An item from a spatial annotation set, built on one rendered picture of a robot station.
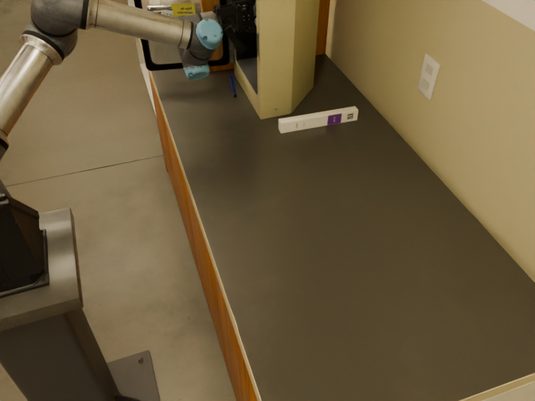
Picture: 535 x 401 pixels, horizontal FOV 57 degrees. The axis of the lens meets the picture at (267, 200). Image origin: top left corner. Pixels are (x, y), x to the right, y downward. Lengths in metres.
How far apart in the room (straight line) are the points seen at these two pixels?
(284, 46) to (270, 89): 0.15
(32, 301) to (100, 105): 2.58
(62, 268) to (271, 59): 0.85
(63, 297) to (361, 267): 0.70
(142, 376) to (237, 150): 1.05
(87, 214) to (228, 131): 1.38
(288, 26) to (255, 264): 0.73
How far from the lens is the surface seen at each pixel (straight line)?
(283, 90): 1.64
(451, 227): 1.37
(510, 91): 1.29
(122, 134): 3.36
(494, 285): 1.28
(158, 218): 2.70
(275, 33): 1.54
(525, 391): 1.24
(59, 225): 1.40
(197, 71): 1.52
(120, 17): 1.40
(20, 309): 1.25
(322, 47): 2.08
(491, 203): 1.41
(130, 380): 2.14
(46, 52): 1.47
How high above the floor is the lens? 1.87
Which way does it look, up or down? 43 degrees down
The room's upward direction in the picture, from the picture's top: straight up
